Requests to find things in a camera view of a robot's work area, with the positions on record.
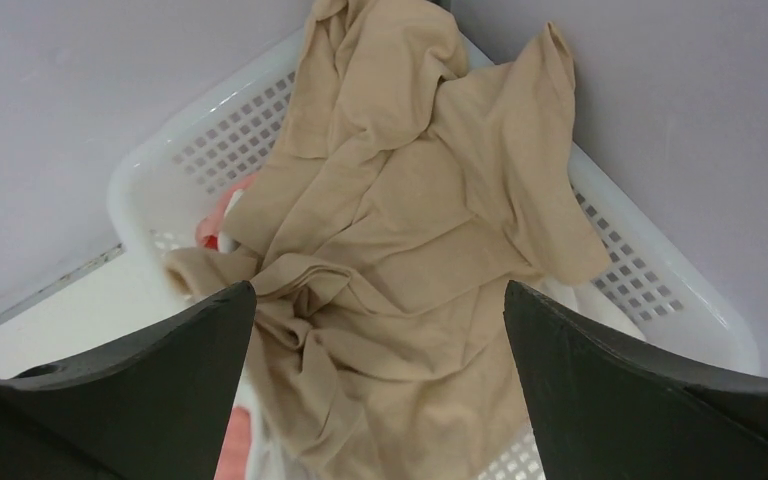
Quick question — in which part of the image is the white plastic laundry basket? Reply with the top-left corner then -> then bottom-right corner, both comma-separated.
107,30 -> 759,479

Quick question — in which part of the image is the beige t shirt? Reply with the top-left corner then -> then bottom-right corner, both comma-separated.
165,1 -> 610,479

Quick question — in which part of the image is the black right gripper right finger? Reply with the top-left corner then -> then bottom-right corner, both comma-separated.
504,281 -> 768,479

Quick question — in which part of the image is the pink t shirt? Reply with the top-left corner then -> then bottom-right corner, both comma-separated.
195,174 -> 259,479

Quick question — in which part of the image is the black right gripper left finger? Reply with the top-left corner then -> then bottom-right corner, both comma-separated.
0,282 -> 256,479

